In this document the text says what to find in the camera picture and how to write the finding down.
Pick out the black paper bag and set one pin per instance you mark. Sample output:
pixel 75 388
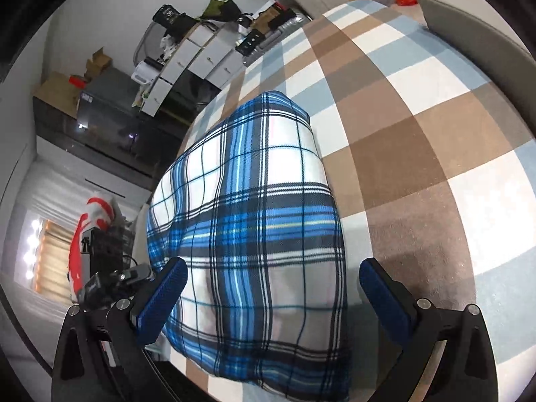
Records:
pixel 171 19

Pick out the blue plaid shirt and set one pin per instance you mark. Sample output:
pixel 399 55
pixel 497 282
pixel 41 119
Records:
pixel 259 217

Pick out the white curtain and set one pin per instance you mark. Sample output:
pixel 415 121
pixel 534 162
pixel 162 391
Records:
pixel 46 188

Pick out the checkered bed sheet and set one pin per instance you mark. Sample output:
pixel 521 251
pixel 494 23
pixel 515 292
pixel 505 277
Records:
pixel 418 134

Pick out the silver suitcase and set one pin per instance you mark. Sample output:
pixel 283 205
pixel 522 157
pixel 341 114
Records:
pixel 276 39

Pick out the dark green wrapped bouquet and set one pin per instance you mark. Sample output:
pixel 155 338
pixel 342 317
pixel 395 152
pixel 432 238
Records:
pixel 222 8

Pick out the brown box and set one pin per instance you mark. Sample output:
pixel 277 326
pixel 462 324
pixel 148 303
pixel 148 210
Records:
pixel 266 16

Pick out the dark grey refrigerator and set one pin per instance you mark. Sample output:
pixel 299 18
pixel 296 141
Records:
pixel 117 109

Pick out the orange curtain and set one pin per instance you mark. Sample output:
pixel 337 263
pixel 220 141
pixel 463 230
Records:
pixel 56 255

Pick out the black rectangular case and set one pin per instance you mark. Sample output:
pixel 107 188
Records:
pixel 284 17

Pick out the dark glass wardrobe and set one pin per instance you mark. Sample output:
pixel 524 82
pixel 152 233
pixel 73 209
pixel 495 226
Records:
pixel 63 125

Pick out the grey arched frame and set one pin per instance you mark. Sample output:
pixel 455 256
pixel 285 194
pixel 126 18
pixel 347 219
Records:
pixel 142 42

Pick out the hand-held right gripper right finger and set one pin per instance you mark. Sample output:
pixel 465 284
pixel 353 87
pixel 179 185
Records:
pixel 387 305

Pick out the open cardboard box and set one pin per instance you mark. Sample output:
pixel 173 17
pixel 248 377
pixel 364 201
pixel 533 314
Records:
pixel 99 63

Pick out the row of glowing bulbs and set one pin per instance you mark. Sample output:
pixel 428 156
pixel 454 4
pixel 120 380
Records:
pixel 32 247

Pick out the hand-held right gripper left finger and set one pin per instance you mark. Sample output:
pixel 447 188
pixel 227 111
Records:
pixel 161 305

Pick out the red and white plush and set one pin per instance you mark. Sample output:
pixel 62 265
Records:
pixel 94 213

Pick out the black box with buttons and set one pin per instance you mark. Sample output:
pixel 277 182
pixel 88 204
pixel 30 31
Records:
pixel 249 42

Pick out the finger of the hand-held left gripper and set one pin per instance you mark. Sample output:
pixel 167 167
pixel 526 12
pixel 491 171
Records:
pixel 136 275

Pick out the white electric kettle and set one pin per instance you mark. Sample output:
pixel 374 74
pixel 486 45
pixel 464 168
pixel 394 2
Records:
pixel 143 72

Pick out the white plastic bag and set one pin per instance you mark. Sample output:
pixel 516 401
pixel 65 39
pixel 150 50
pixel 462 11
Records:
pixel 166 46

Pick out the white desk with drawers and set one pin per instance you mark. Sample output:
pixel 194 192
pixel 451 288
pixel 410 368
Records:
pixel 197 63

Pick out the red box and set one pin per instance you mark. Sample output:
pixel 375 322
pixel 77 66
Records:
pixel 77 81

